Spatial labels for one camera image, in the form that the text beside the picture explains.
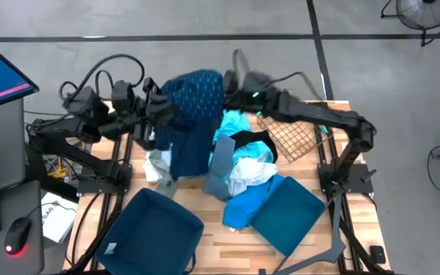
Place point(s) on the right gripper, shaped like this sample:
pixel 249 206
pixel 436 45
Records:
pixel 254 91

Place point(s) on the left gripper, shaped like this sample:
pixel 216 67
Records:
pixel 159 107

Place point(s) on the aqua cloth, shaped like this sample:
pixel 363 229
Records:
pixel 235 124

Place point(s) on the black cloth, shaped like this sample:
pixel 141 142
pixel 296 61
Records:
pixel 250 136

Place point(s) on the navy dotted cloth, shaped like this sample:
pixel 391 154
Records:
pixel 197 114

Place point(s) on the grey-blue cloth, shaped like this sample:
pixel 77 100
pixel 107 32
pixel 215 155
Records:
pixel 222 156

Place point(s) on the white teal-trimmed cloth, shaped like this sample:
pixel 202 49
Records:
pixel 250 172

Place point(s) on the bright blue cloth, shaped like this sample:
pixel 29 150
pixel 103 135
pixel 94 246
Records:
pixel 243 206

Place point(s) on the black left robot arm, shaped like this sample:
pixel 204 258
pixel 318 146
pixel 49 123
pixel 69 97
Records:
pixel 84 156

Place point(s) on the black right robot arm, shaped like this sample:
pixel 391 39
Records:
pixel 319 112

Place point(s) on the navy fabric storage bin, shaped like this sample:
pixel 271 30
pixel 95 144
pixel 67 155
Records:
pixel 155 237

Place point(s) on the white paper sheet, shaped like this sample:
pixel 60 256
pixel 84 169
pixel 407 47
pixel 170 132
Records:
pixel 57 221

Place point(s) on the teal fabric storage bin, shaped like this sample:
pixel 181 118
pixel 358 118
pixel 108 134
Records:
pixel 288 217

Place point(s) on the grey desk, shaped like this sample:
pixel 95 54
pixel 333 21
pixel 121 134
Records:
pixel 6 133

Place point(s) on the black computer mouse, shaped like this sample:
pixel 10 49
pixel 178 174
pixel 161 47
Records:
pixel 17 235

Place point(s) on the black floor fan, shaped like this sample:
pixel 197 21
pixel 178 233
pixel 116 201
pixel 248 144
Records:
pixel 426 15

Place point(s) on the small black device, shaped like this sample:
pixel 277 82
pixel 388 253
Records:
pixel 377 254

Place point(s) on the black metal table frame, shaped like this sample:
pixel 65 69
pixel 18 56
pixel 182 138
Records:
pixel 107 208

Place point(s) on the grey angled bracket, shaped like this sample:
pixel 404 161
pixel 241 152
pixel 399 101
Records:
pixel 336 229

